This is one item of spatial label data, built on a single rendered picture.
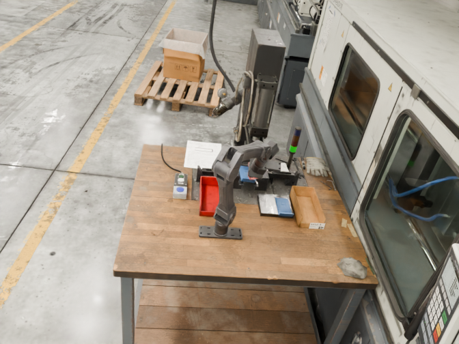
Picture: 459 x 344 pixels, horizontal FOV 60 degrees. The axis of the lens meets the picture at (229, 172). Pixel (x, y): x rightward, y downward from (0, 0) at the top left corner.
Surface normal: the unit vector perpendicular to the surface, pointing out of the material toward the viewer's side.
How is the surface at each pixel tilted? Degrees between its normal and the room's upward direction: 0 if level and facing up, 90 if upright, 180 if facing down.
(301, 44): 90
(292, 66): 90
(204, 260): 0
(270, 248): 0
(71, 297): 0
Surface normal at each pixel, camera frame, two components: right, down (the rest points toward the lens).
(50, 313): 0.13, -0.82
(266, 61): 0.05, 0.57
